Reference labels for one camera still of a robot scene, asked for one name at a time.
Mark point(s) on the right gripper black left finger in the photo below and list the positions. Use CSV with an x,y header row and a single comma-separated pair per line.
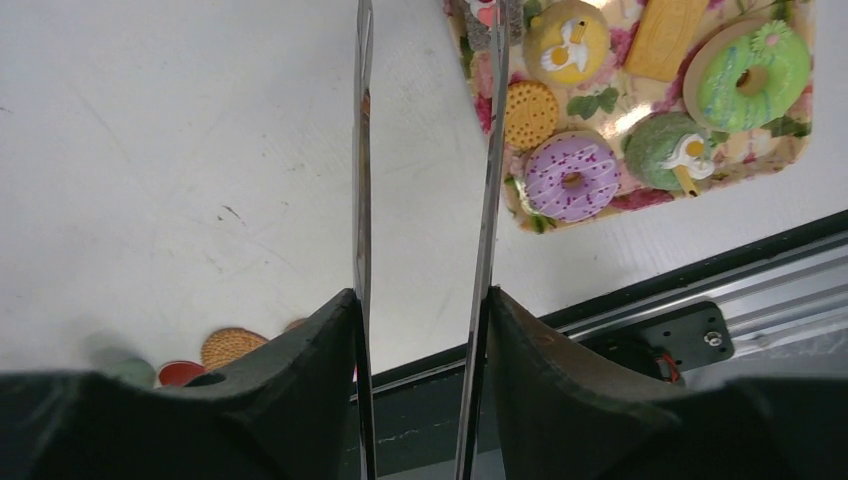
x,y
279,412

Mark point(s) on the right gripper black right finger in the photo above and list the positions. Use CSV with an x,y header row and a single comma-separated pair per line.
x,y
565,412

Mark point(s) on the metal tongs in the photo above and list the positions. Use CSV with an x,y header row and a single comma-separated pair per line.
x,y
469,415

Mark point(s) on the chocolate slice cake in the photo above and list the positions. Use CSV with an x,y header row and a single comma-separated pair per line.
x,y
480,18

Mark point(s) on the orange round coaster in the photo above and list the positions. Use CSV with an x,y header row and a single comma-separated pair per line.
x,y
294,324

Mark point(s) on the woven rattan coaster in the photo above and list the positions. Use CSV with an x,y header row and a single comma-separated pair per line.
x,y
226,345

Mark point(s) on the red apple coaster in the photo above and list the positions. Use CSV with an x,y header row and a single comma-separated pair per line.
x,y
178,373

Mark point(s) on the green teacup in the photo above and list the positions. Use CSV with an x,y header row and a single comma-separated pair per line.
x,y
113,356

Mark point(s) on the purple sprinkled donut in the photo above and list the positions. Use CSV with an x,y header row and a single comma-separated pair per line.
x,y
571,176

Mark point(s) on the round orange biscuit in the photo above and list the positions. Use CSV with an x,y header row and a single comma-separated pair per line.
x,y
531,114

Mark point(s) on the floral serving tray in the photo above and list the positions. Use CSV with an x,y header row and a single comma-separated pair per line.
x,y
616,102

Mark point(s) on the green frosted donut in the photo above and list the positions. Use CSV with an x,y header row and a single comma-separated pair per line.
x,y
747,75

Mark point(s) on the rectangular yellow biscuit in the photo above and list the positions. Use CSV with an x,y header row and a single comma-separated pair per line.
x,y
666,31

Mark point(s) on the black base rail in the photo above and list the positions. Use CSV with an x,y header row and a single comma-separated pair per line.
x,y
777,304

